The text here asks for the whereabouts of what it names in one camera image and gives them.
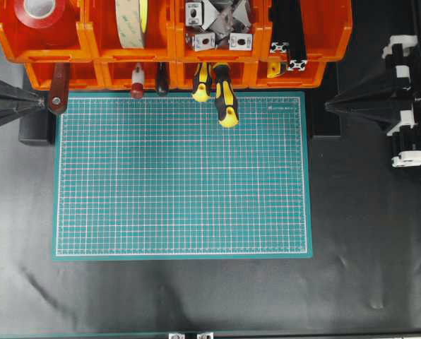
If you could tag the black tool handle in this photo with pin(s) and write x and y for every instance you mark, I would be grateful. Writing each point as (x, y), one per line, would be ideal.
(162, 84)

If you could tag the red tape roll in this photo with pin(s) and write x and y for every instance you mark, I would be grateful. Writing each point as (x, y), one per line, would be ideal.
(39, 14)

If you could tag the silver table edge bracket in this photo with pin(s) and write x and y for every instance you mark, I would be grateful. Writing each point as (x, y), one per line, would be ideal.
(176, 336)

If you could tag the orange bin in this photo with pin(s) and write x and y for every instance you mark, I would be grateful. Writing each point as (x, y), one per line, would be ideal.
(118, 75)
(103, 38)
(327, 30)
(185, 53)
(65, 41)
(311, 77)
(240, 74)
(83, 76)

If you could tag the silver corner bracket left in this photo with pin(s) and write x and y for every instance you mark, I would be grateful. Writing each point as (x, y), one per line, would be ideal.
(203, 41)

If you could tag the black aluminium extrusion profile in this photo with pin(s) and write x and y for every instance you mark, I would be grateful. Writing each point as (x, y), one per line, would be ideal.
(294, 36)

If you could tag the yellow tool in bin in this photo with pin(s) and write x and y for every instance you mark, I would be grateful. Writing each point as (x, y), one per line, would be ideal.
(276, 69)

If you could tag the brown wooden tool handle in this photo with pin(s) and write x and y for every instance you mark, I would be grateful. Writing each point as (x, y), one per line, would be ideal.
(59, 89)

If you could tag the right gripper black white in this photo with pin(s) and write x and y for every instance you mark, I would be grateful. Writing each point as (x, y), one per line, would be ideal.
(373, 102)

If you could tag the red white tool handle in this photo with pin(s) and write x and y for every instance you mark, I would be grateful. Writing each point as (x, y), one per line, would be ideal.
(137, 82)

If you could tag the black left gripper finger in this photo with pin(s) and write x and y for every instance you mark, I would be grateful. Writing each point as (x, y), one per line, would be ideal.
(16, 103)

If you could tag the silver corner bracket top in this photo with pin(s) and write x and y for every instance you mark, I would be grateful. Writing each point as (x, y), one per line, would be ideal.
(194, 13)

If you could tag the silver corner bracket right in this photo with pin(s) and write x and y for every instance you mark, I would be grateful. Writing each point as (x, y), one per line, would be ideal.
(240, 41)

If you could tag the long yellow black screwdriver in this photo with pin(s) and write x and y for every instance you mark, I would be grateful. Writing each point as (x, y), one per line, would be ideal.
(225, 99)

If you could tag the top left orange bin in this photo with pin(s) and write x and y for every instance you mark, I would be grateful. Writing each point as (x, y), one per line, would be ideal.
(65, 41)

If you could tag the top right orange bin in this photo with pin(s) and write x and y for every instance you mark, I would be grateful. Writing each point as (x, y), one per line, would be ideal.
(327, 30)

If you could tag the bottom left orange bin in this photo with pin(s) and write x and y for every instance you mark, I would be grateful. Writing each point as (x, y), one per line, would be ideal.
(83, 76)

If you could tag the black rack base left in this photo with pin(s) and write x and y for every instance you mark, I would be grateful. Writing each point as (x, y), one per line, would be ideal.
(37, 129)

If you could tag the green cutting mat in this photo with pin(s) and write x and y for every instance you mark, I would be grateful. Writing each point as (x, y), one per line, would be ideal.
(160, 179)

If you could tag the black foam tape roll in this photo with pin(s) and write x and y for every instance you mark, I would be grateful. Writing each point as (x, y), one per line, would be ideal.
(132, 20)

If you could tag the silver corner bracket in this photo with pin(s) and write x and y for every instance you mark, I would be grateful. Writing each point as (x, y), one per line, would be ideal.
(194, 13)
(203, 41)
(240, 41)

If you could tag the short yellow black screwdriver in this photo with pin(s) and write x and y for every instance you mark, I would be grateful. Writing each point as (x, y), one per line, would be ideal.
(202, 82)

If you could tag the bottom right orange bin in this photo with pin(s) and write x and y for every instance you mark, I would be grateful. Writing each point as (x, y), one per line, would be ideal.
(311, 77)

